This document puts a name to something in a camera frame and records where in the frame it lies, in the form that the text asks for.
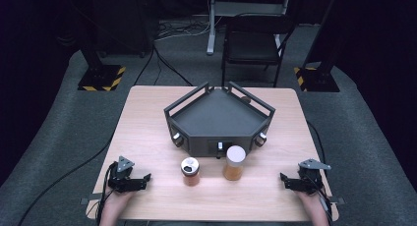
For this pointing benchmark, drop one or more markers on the black folding chair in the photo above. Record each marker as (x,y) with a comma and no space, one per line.
(254,44)

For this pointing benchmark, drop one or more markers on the person's left hand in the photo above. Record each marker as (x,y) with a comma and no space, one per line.
(119,197)

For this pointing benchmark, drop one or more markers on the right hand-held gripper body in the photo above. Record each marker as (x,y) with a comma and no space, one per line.
(311,175)

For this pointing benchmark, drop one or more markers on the dark grey corner rack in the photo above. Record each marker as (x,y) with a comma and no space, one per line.
(218,121)

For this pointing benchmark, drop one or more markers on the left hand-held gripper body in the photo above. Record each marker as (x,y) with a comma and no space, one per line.
(121,173)

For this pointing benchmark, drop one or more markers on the white lid orange jar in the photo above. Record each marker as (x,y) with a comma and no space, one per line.
(234,167)

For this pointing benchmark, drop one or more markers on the black stand with striped base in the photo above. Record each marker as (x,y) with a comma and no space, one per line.
(101,78)
(319,79)

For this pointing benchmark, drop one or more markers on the grey metal stand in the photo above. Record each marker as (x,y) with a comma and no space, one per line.
(211,29)

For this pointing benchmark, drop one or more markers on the dark cabinet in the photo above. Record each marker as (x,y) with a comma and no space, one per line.
(124,23)

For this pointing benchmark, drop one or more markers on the small red spice jar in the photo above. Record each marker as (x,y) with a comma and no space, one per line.
(190,173)

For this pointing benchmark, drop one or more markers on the small brown round object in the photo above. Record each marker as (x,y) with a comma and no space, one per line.
(245,100)

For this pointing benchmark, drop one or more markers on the person's right hand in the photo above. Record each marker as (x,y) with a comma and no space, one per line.
(309,198)

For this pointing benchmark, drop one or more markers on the grey tape piece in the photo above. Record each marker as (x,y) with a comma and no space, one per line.
(93,197)
(337,200)

